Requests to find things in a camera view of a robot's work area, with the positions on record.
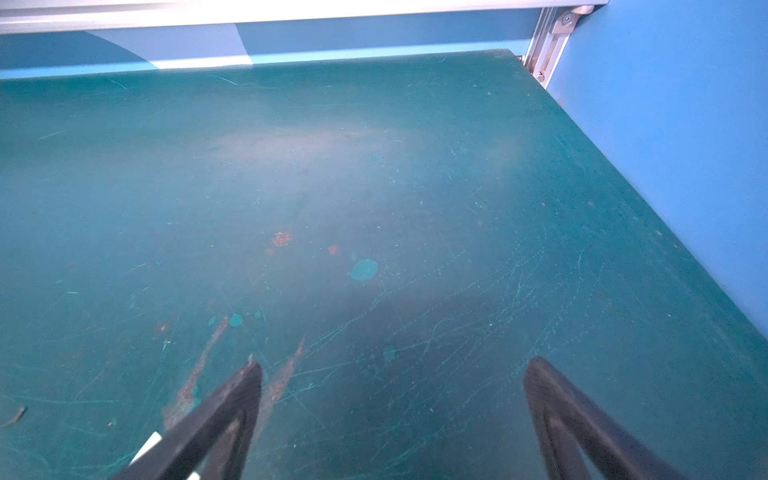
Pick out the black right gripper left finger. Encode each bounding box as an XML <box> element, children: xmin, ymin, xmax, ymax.
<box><xmin>114</xmin><ymin>360</ymin><xmax>262</xmax><ymax>480</ymax></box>

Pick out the aluminium back frame rail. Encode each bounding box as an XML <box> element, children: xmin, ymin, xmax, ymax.
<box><xmin>1</xmin><ymin>0</ymin><xmax>602</xmax><ymax>35</ymax></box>

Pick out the aluminium right corner post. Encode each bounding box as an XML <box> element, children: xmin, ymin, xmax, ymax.
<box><xmin>522</xmin><ymin>4</ymin><xmax>596</xmax><ymax>89</ymax></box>

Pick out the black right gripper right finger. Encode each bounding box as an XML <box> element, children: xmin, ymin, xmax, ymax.
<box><xmin>523</xmin><ymin>357</ymin><xmax>683</xmax><ymax>479</ymax></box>

